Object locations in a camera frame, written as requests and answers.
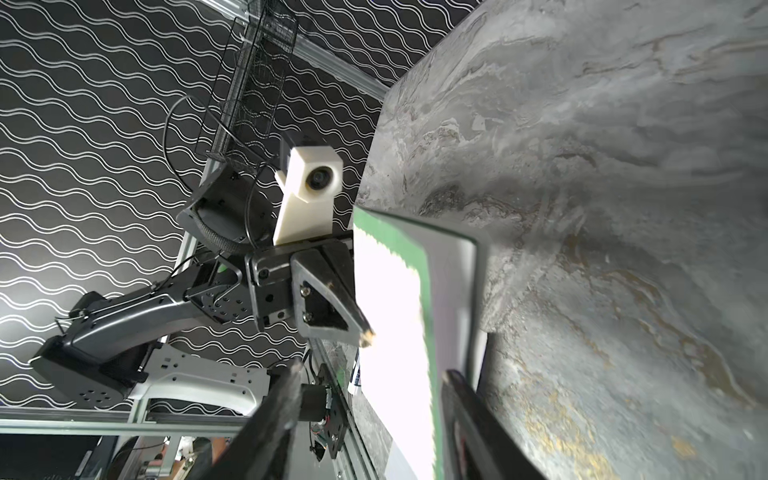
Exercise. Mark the black wire basket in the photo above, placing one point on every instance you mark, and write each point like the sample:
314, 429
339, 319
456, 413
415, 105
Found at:
248, 87

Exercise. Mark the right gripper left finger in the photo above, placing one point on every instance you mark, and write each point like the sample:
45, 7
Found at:
261, 449

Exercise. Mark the aluminium front rail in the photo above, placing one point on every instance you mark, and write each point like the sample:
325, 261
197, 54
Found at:
348, 432

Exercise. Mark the white letter with green border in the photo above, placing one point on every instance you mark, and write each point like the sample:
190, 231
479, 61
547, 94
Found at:
419, 283

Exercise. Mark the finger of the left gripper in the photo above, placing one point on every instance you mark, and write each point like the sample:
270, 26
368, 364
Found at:
324, 301

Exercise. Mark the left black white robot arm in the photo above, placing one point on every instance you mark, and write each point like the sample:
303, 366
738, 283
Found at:
108, 341

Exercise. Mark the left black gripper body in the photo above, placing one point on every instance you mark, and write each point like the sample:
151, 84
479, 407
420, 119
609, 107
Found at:
269, 278

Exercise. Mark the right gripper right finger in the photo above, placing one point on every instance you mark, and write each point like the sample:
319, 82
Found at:
475, 444

